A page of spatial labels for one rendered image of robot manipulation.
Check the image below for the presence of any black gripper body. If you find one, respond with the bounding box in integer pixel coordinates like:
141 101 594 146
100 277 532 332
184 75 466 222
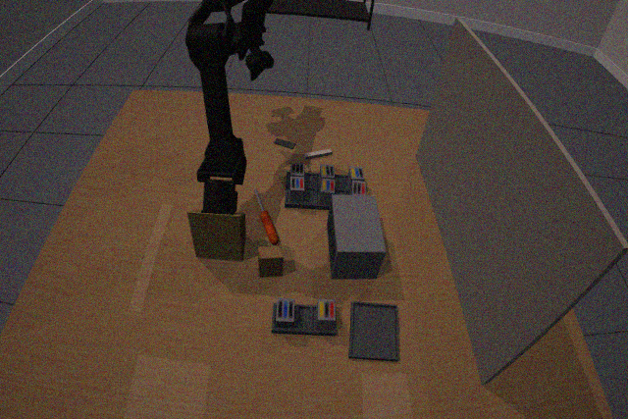
235 22 275 72

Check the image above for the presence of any orange-handled screwdriver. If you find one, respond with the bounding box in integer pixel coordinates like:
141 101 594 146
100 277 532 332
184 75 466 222
255 188 279 244

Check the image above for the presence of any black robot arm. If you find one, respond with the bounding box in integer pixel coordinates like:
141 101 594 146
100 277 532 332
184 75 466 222
185 0 274 215

